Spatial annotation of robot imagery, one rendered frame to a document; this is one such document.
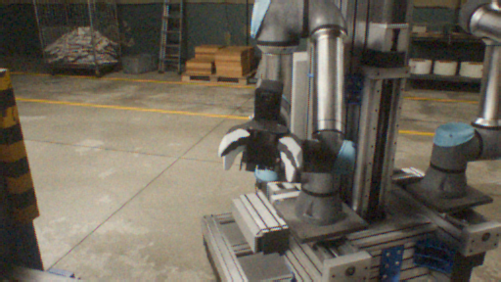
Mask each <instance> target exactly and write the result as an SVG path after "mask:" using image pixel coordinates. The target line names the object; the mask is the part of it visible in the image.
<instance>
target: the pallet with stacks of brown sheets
mask: <svg viewBox="0 0 501 282"><path fill-rule="evenodd" d="M253 51H254V47H245V46H230V47H225V46H220V45H201V46H198V47H195V53H196V58H193V59H191V60H189V61H187V62H186V72H185V73H182V82H194V83H220V84H233V85H249V77H253V75H254V74H255V73H257V69H254V66H255V61H254V55H253ZM197 76H209V77H210V81H205V80H192V78H195V77H197ZM219 77H238V82H219Z"/></svg>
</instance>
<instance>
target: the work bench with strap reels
mask: <svg viewBox="0 0 501 282"><path fill-rule="evenodd" d="M412 32H416V31H413V30H410V40H409V46H408V52H407V58H406V65H407V66H411V73H410V76H409V77H406V79H423V80H446V81H470V82H481V75H482V69H483V63H482V62H462V63H461V67H460V71H456V68H457V62H448V61H434V70H430V69H431V64H432V61H428V60H420V59H410V50H411V44H412V40H415V41H443V42H449V35H441V34H440V31H427V32H419V33H416V34H412ZM450 42H476V43H484V42H483V41H482V40H481V37H476V36H474V35H470V34H466V33H461V32H452V35H450Z"/></svg>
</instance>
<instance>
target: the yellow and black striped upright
mask: <svg viewBox="0 0 501 282"><path fill-rule="evenodd" d="M0 160H1V166H2V169H3V172H4V175H5V179H6V185H7V189H8V193H9V196H10V199H11V206H12V209H13V213H14V216H15V219H16V222H19V223H30V222H32V221H33V220H34V219H35V218H37V217H38V216H39V215H40V214H39V210H38V204H37V198H36V194H35V190H34V186H33V179H32V175H31V171H30V167H29V164H28V156H27V152H26V149H25V145H24V141H23V132H22V127H21V123H20V116H19V112H18V108H17V105H16V97H15V93H14V89H13V87H12V83H11V77H10V73H9V70H6V69H0Z"/></svg>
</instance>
